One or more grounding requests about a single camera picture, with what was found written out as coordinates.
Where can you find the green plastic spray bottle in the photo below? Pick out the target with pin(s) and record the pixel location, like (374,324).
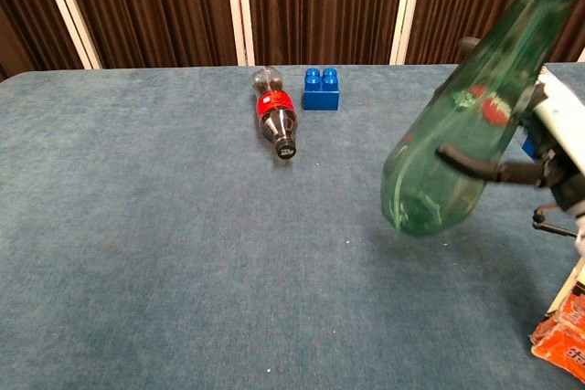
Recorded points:
(457,143)

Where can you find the blue velvet table cloth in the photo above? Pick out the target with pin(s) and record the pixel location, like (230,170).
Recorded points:
(160,248)

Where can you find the white partition post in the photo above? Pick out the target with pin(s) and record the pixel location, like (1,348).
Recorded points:
(581,56)
(68,11)
(240,11)
(407,11)

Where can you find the orange snack packet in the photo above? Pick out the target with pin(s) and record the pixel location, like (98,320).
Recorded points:
(560,340)

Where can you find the yellow and white snack packet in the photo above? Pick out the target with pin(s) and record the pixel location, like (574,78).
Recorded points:
(573,287)

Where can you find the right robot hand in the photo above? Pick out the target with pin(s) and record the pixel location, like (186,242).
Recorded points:
(560,116)

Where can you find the cola bottle with red label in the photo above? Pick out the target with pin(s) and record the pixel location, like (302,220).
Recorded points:
(274,111)

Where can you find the blue four-stud toy brick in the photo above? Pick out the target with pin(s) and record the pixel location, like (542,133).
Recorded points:
(321,98)

